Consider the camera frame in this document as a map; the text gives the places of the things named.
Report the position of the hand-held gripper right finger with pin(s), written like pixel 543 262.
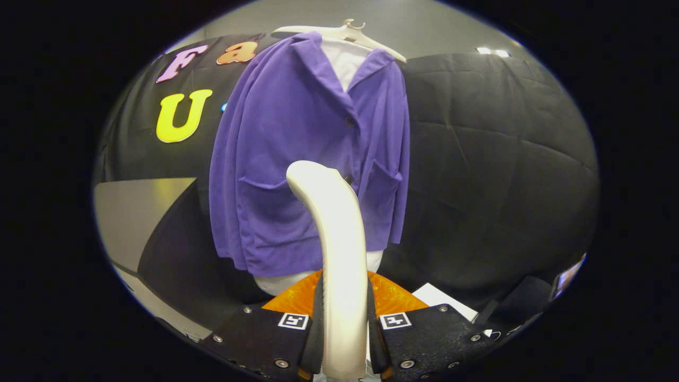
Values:
pixel 429 339

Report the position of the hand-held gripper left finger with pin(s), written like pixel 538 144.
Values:
pixel 265 339

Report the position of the white garment steamer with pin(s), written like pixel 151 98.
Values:
pixel 342 265

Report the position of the purple jacket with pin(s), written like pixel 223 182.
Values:
pixel 286 132

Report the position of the white shirt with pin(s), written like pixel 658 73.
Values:
pixel 345 61

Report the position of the white clothes hanger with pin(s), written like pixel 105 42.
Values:
pixel 345 33

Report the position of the white flat panel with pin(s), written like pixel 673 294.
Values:
pixel 440 300

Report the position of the grey drawer cabinet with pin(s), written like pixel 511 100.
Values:
pixel 132 212

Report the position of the black backdrop cloth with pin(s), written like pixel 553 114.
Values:
pixel 477 159

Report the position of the ceiling light panel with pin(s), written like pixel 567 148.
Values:
pixel 492 51

